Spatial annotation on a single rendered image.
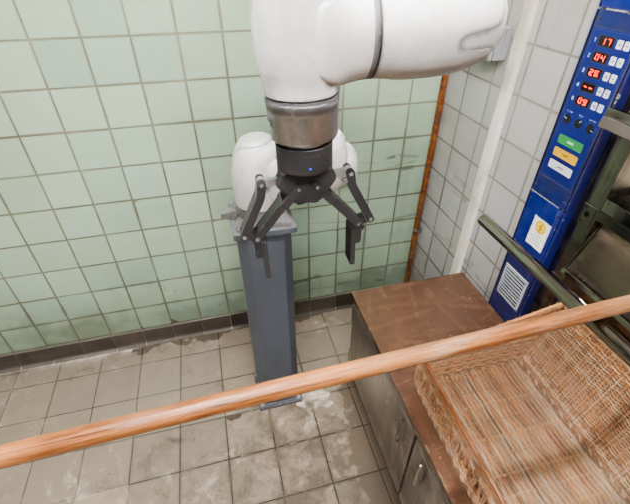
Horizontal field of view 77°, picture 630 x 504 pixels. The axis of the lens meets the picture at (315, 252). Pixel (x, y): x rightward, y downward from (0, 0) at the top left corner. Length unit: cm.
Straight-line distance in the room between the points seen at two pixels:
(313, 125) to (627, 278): 105
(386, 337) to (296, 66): 120
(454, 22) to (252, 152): 80
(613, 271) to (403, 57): 101
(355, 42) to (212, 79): 123
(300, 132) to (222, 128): 124
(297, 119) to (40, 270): 180
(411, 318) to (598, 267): 63
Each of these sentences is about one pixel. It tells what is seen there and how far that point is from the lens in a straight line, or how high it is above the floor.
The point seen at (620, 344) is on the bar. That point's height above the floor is 117.
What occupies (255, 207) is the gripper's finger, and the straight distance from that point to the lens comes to 56.
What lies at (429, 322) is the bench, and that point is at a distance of 161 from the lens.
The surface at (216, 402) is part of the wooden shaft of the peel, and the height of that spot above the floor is 120.
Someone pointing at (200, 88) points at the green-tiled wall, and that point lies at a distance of 167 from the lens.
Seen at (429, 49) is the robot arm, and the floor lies 163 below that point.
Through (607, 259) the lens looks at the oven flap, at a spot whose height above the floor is 103.
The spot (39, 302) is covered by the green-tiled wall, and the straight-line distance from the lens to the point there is 228.
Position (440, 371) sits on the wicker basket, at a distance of 142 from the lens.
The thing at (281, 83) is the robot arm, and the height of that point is 160.
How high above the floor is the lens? 172
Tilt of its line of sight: 38 degrees down
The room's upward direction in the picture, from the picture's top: straight up
